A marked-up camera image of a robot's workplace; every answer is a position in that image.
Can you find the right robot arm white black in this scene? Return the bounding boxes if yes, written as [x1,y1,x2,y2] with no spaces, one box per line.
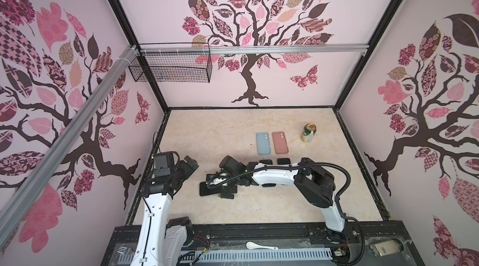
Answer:
[205,156,351,243]

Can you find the aluminium bar left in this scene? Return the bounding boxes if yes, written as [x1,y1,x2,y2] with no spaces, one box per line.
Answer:
[1,45,138,246]

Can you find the pink phone case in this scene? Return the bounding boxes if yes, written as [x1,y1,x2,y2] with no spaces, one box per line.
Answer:
[271,131,289,155]

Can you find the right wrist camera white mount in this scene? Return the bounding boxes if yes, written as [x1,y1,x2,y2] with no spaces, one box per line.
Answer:
[205,173,228,189]

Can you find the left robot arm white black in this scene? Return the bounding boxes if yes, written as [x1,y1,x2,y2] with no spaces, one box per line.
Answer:
[131,151,198,266]

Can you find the black smartphone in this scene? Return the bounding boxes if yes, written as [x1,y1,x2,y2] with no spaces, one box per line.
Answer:
[277,158,291,165]

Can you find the aluminium bar back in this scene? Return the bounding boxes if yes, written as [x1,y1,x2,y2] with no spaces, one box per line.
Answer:
[140,44,369,55]

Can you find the black wire basket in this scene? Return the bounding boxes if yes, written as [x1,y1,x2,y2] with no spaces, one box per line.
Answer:
[128,42,213,83]

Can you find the grey box on base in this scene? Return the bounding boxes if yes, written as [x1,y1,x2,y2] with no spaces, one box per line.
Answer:
[369,239,404,257]

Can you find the black phone white case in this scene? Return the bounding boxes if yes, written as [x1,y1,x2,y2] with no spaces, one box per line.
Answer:
[199,182,222,197]

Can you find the aluminium bar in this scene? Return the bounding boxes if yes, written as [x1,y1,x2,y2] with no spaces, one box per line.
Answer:
[1,45,138,246]
[140,44,369,55]

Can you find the white plastic spoon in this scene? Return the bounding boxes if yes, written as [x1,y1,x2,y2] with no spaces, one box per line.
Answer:
[246,241,279,251]

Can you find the black phone clear case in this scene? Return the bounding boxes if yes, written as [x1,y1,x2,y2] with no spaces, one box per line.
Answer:
[259,160,273,165]

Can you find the green beverage can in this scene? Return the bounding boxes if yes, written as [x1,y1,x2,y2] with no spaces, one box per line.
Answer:
[301,123,317,143]

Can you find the white slotted cable duct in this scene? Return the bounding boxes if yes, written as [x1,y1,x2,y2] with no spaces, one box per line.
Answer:
[117,248,333,266]

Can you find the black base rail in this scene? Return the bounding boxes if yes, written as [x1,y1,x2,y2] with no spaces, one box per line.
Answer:
[100,222,425,266]

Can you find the light blue phone case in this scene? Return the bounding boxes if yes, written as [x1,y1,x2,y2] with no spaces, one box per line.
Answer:
[256,132,271,156]

